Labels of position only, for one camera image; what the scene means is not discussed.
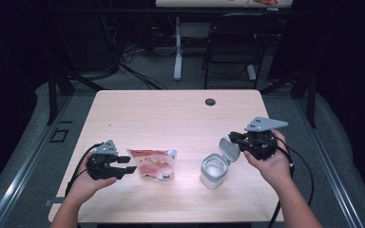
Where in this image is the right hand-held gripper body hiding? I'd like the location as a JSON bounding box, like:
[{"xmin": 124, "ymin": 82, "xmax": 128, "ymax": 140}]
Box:
[{"xmin": 241, "ymin": 116, "xmax": 289, "ymax": 162}]

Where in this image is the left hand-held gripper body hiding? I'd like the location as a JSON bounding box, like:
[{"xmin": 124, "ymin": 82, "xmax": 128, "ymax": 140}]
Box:
[{"xmin": 86, "ymin": 140, "xmax": 123, "ymax": 181}]

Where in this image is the pink refill pouch with spout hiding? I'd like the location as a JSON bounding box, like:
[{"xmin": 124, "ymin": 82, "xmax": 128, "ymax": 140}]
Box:
[{"xmin": 126, "ymin": 147, "xmax": 179, "ymax": 182}]

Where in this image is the white container with hinged lid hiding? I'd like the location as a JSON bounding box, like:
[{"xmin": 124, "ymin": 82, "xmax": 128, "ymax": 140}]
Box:
[{"xmin": 199, "ymin": 136, "xmax": 241, "ymax": 190}]

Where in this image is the person's left hand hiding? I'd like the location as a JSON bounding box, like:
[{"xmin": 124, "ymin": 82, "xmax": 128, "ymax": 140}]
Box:
[{"xmin": 65, "ymin": 152, "xmax": 118, "ymax": 207}]

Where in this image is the person's right hand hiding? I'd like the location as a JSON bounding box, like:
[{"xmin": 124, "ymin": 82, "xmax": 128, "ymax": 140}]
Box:
[{"xmin": 242, "ymin": 128, "xmax": 296, "ymax": 192}]

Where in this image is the white desk foot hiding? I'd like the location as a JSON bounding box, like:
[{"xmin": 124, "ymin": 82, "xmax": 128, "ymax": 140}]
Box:
[{"xmin": 246, "ymin": 65, "xmax": 257, "ymax": 81}]

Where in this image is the black metal stand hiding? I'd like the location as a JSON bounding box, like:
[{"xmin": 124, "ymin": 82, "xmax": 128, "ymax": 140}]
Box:
[
  {"xmin": 47, "ymin": 66, "xmax": 106, "ymax": 126},
  {"xmin": 259, "ymin": 67, "xmax": 317, "ymax": 129}
]

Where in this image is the black folding chair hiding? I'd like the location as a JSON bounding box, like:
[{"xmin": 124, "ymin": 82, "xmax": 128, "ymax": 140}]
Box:
[{"xmin": 202, "ymin": 12, "xmax": 279, "ymax": 90}]

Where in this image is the white desk leg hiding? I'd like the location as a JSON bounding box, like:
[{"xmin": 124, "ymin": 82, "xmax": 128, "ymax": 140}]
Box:
[{"xmin": 173, "ymin": 16, "xmax": 183, "ymax": 82}]

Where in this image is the light background desk top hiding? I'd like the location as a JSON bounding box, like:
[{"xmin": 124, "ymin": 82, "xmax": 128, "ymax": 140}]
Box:
[{"xmin": 155, "ymin": 0, "xmax": 294, "ymax": 9}]

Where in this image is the left hand-held gripper cable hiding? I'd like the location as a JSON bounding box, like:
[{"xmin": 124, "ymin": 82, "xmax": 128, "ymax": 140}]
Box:
[{"xmin": 65, "ymin": 142, "xmax": 104, "ymax": 198}]

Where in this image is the hand-held gripper cable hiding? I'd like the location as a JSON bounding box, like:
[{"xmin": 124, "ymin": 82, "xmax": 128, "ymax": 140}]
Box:
[
  {"xmin": 267, "ymin": 136, "xmax": 315, "ymax": 228},
  {"xmin": 65, "ymin": 142, "xmax": 104, "ymax": 198}
]

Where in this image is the right hand-held gripper cable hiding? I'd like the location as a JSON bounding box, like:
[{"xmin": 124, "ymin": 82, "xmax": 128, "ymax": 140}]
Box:
[{"xmin": 267, "ymin": 136, "xmax": 315, "ymax": 228}]

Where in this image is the aluminium floor rail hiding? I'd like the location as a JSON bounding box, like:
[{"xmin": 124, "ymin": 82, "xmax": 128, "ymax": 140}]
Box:
[
  {"xmin": 0, "ymin": 94, "xmax": 74, "ymax": 228},
  {"xmin": 293, "ymin": 94, "xmax": 365, "ymax": 228}
]

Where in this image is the bundle of black floor cables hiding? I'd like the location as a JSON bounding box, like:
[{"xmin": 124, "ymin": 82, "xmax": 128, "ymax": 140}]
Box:
[{"xmin": 101, "ymin": 15, "xmax": 167, "ymax": 90}]

